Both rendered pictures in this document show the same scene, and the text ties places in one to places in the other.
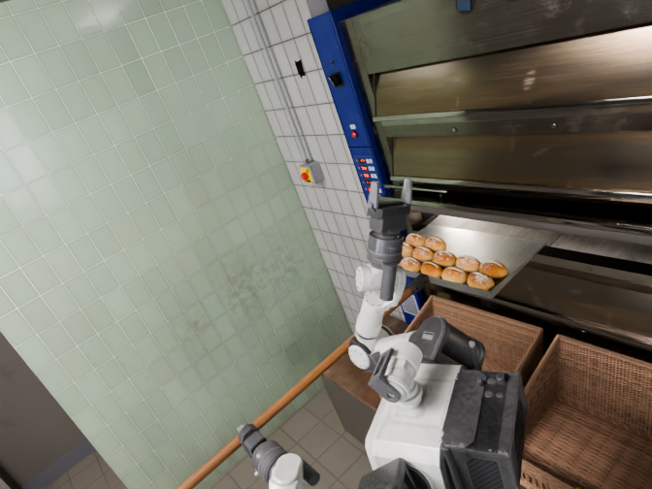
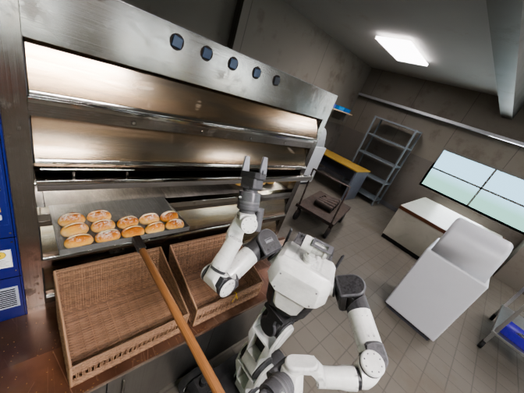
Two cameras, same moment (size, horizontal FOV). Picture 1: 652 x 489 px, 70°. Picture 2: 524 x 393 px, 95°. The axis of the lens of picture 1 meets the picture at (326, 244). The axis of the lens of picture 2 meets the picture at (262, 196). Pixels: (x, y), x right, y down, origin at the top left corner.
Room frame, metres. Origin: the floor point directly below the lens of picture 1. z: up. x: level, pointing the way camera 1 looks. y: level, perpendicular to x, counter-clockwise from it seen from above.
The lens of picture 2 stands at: (1.30, 0.68, 2.02)
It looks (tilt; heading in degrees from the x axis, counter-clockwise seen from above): 25 degrees down; 250
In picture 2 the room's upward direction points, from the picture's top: 20 degrees clockwise
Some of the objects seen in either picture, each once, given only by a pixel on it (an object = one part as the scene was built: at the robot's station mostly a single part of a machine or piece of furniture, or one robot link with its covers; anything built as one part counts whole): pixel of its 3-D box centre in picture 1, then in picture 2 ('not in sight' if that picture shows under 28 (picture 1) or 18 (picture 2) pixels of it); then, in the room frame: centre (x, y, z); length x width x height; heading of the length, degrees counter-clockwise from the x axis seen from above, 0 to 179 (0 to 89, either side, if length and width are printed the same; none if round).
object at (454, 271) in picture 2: not in sight; (445, 274); (-1.86, -0.95, 0.70); 0.71 x 0.61 x 1.40; 30
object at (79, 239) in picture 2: not in sight; (79, 239); (1.67, -0.23, 1.21); 0.10 x 0.07 x 0.05; 34
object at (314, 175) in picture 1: (310, 172); not in sight; (2.40, -0.07, 1.46); 0.10 x 0.07 x 0.10; 29
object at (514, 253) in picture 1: (454, 252); (124, 217); (1.56, -0.45, 1.19); 0.55 x 0.36 x 0.03; 31
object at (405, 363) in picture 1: (402, 374); (313, 249); (0.74, -0.05, 1.47); 0.10 x 0.07 x 0.09; 146
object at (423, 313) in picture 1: (455, 367); (124, 302); (1.49, -0.32, 0.72); 0.56 x 0.49 x 0.28; 31
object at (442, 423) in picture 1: (452, 446); (299, 274); (0.70, -0.10, 1.27); 0.34 x 0.30 x 0.36; 146
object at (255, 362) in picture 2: not in sight; (264, 342); (0.72, -0.06, 0.78); 0.18 x 0.15 x 0.47; 120
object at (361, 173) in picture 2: not in sight; (332, 172); (-2.50, -5.04, 0.43); 1.56 x 0.80 x 0.85; 120
